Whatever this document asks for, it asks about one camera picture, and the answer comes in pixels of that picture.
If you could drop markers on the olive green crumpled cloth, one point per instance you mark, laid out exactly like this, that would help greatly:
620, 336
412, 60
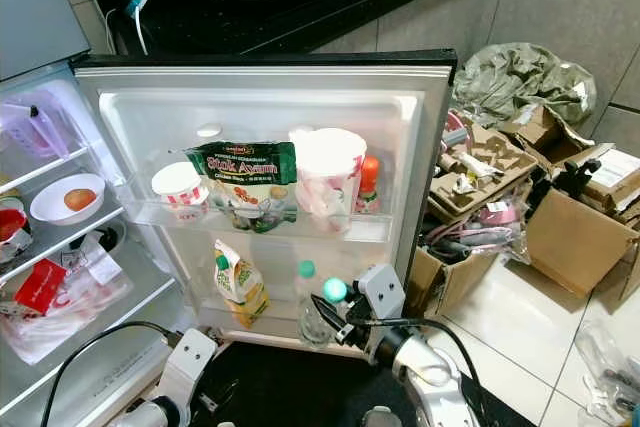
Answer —
520, 82

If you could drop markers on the silver fridge door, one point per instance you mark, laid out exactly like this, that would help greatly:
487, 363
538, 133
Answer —
260, 97

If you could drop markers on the green yellow juice carton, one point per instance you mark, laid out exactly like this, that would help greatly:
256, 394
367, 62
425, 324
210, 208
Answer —
240, 287

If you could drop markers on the large white KFC cup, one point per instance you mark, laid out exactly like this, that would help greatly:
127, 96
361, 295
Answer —
328, 172

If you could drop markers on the grey robot knee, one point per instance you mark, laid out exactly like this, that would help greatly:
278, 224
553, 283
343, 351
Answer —
382, 417

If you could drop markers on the white bowl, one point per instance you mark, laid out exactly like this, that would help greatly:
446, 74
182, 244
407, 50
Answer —
45, 209

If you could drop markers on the green Stok Ayam packet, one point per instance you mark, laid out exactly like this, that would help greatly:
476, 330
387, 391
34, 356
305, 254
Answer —
245, 172

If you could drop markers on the cardboard box white label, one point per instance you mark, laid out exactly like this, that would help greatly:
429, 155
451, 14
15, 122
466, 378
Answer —
610, 172

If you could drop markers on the silver refrigerator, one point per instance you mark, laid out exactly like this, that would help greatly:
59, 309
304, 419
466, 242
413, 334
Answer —
60, 387

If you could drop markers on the orange round food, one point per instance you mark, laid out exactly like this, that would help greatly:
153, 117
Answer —
80, 199

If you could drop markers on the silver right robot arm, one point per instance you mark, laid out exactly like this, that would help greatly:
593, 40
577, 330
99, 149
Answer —
425, 377

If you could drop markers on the small open cardboard box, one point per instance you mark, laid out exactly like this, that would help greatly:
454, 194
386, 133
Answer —
535, 127

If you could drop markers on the red packet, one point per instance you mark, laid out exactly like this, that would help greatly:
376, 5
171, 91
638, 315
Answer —
40, 285

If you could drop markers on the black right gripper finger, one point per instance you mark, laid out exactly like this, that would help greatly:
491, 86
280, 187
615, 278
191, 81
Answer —
328, 311

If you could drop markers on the plain brown cardboard box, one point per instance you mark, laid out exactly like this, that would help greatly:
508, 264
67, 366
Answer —
445, 287

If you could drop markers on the sauce bottle orange cap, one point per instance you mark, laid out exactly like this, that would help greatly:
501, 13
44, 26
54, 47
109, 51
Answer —
369, 182

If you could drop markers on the plastic wrapped red bowl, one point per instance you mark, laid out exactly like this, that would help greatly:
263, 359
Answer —
12, 225

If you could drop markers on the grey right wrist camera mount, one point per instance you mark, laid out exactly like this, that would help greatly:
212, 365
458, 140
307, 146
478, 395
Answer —
380, 292

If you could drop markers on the purple plastic jug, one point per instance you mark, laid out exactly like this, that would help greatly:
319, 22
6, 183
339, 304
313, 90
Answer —
35, 132

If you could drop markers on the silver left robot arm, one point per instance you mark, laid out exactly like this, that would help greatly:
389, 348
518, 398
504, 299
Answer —
152, 415

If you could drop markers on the small white KFC cup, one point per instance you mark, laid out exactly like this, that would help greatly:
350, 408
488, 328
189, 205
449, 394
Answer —
178, 187

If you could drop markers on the crumpled clear plastic bag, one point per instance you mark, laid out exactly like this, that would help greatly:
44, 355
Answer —
610, 372

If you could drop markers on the cardboard egg tray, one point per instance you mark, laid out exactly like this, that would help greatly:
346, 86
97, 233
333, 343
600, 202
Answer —
480, 172

